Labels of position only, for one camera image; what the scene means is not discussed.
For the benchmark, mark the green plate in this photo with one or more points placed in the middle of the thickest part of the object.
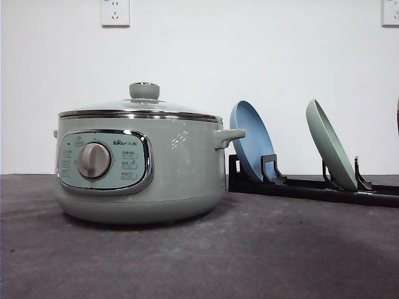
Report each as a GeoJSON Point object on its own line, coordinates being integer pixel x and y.
{"type": "Point", "coordinates": [330, 146]}

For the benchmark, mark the black plate rack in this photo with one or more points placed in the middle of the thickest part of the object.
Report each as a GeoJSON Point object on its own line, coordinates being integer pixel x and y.
{"type": "Point", "coordinates": [274, 183]}

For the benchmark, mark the blue plate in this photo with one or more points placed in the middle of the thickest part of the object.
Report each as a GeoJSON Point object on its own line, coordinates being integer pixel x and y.
{"type": "Point", "coordinates": [257, 141]}

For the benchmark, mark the green electric steamer pot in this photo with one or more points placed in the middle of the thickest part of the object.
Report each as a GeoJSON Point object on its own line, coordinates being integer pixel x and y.
{"type": "Point", "coordinates": [141, 171]}

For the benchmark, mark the white wall socket right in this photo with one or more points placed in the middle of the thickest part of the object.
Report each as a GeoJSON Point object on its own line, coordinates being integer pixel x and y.
{"type": "Point", "coordinates": [389, 15]}

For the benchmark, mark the white wall socket left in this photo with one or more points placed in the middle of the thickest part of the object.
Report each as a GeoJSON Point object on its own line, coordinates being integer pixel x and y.
{"type": "Point", "coordinates": [115, 15]}

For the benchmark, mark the glass lid with green knob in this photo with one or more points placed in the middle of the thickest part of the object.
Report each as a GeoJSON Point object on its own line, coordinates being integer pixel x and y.
{"type": "Point", "coordinates": [144, 102]}

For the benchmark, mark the white wall socket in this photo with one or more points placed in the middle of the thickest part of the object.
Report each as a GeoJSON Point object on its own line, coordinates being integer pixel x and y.
{"type": "Point", "coordinates": [115, 15]}
{"type": "Point", "coordinates": [389, 15]}

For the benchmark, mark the grey table cloth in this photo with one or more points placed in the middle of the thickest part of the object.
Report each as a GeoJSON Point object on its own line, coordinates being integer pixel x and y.
{"type": "Point", "coordinates": [256, 245]}

